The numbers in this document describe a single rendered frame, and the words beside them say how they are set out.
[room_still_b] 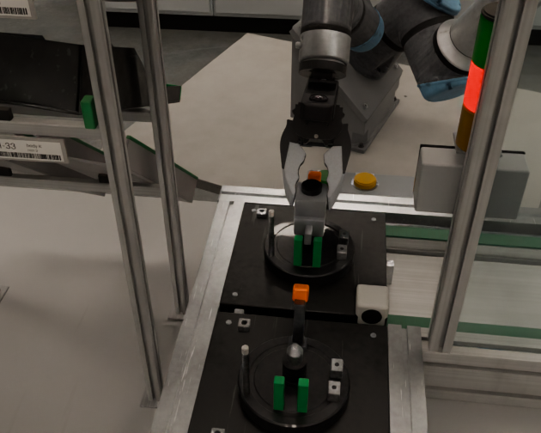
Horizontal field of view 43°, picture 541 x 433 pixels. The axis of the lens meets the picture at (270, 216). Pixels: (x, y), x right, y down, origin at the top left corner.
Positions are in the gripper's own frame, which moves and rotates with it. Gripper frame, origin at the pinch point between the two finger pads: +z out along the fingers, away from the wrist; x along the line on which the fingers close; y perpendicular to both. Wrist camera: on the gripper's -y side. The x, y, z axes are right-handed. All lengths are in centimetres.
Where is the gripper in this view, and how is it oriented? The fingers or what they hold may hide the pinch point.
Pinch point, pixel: (311, 198)
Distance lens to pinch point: 98.5
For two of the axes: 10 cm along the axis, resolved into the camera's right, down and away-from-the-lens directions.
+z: -0.9, 10.0, -0.3
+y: 0.8, 0.4, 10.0
